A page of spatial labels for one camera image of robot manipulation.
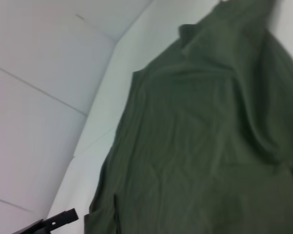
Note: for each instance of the dark green FREE t-shirt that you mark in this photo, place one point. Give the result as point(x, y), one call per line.
point(197, 134)

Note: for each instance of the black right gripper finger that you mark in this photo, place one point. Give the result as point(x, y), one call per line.
point(61, 218)

